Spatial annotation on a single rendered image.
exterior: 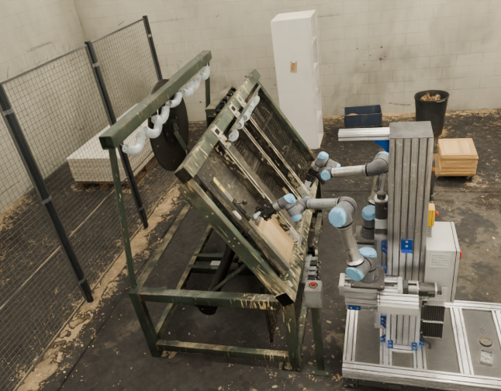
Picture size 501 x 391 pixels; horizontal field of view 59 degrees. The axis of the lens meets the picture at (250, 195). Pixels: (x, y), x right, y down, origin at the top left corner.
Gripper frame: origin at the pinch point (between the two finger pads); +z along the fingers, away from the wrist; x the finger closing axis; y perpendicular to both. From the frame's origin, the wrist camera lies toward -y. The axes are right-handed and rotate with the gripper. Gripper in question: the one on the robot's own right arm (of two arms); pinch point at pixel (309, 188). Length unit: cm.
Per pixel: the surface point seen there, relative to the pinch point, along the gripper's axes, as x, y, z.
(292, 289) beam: 71, -16, 44
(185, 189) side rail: 81, 82, -10
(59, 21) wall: -426, 500, 149
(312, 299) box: 79, -31, 37
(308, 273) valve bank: 39, -27, 51
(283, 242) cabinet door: 31.5, 2.0, 37.8
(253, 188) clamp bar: 19.4, 42.4, 9.3
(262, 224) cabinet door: 39, 24, 23
